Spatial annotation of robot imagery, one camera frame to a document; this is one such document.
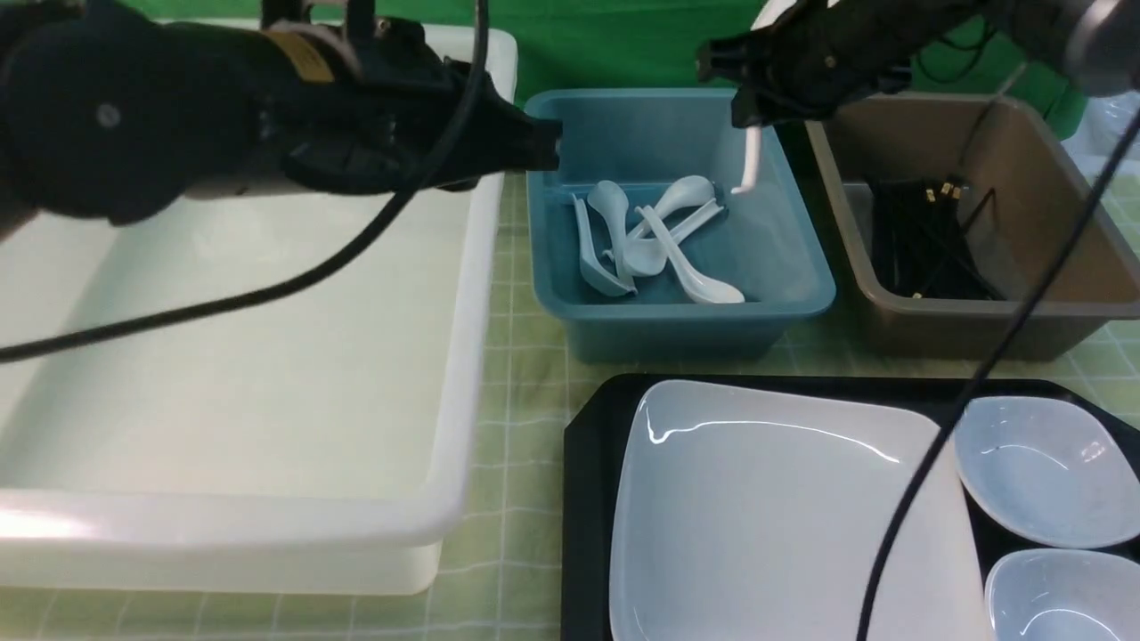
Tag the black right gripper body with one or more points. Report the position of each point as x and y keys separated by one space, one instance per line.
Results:
x=814 y=59

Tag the white ceramic soup spoon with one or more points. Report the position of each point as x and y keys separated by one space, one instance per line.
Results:
x=752 y=160

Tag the white bowl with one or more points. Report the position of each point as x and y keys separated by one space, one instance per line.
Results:
x=1048 y=471
x=1049 y=594

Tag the large white square plate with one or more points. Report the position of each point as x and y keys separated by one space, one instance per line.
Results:
x=751 y=515

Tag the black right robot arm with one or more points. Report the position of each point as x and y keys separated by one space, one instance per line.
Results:
x=1094 y=44

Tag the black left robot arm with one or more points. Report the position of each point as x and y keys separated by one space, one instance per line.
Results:
x=110 y=116

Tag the white spoon top in bin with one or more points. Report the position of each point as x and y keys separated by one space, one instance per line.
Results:
x=691 y=191

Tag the teal plastic bin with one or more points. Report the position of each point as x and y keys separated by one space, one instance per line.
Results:
x=763 y=242

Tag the brown plastic bin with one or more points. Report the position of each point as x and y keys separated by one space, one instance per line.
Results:
x=1022 y=195

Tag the green backdrop cloth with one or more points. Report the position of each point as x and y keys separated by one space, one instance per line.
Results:
x=574 y=44

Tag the black chopsticks pile in bin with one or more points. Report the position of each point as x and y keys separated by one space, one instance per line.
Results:
x=918 y=238

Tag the clear plastic object at right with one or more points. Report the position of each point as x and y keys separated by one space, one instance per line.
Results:
x=1106 y=121

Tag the large white plastic tub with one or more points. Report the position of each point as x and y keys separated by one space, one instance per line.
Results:
x=317 y=445

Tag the black serving tray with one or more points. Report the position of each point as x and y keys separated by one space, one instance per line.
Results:
x=596 y=439

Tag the green checked tablecloth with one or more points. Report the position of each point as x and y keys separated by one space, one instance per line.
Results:
x=499 y=571

